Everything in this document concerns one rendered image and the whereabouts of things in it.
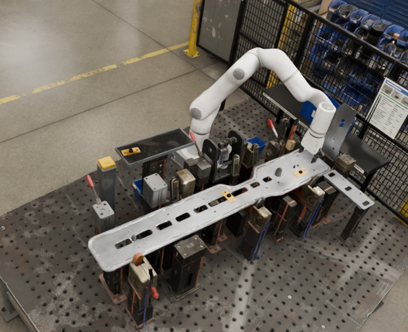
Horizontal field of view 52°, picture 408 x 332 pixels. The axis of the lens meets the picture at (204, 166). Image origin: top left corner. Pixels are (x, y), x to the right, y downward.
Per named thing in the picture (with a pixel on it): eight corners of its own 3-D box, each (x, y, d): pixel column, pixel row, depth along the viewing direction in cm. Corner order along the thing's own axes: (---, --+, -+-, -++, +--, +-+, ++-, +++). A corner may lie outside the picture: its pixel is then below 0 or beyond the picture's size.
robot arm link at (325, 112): (313, 120, 213) (308, 128, 207) (322, 98, 205) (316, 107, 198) (329, 126, 211) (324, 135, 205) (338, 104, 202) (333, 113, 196)
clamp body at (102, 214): (100, 270, 202) (98, 221, 178) (90, 253, 208) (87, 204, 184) (118, 261, 207) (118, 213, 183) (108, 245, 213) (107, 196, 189)
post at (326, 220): (324, 224, 244) (342, 190, 225) (310, 212, 250) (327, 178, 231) (331, 221, 248) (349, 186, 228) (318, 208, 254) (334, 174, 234)
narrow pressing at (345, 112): (333, 160, 242) (357, 112, 219) (319, 148, 248) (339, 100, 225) (334, 160, 242) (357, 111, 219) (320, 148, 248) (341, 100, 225)
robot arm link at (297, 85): (289, 70, 212) (326, 117, 217) (279, 83, 200) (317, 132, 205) (304, 60, 205) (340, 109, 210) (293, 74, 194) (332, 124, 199)
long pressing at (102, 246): (107, 280, 167) (107, 277, 166) (83, 240, 179) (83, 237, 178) (333, 170, 237) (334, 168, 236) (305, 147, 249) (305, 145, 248)
